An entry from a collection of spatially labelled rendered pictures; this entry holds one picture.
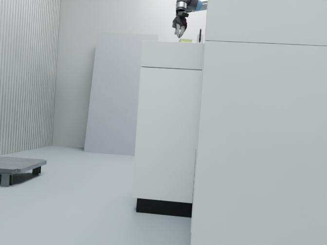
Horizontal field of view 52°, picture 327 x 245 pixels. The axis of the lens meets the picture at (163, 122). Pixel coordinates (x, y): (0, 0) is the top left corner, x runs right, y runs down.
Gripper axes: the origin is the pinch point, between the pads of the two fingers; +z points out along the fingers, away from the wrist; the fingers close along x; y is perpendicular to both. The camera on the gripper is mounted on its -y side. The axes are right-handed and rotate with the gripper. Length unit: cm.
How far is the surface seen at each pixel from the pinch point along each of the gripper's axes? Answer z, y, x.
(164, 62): 32.4, -23.7, 16.1
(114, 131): 22, 241, -9
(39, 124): 23, 276, 85
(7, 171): 98, 63, 92
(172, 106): 55, -21, 8
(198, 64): 32.1, -31.8, -1.2
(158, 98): 52, -18, 15
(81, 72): -63, 282, 42
